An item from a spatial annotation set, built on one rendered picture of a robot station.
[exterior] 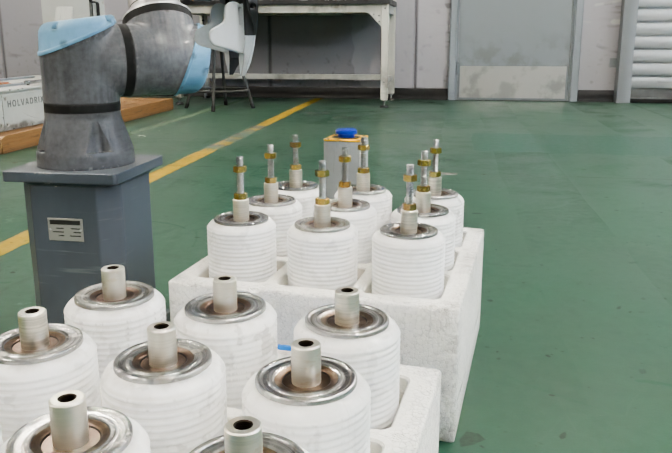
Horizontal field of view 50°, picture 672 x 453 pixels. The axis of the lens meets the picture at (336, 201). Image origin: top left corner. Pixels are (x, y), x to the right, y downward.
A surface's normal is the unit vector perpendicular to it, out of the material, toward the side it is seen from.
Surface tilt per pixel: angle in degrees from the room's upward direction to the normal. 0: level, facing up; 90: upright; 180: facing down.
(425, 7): 90
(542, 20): 90
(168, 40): 63
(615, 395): 0
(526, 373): 0
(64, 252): 90
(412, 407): 0
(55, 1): 90
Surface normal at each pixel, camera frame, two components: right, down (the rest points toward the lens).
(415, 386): 0.00, -0.97
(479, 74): -0.15, 0.22
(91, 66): 0.50, 0.20
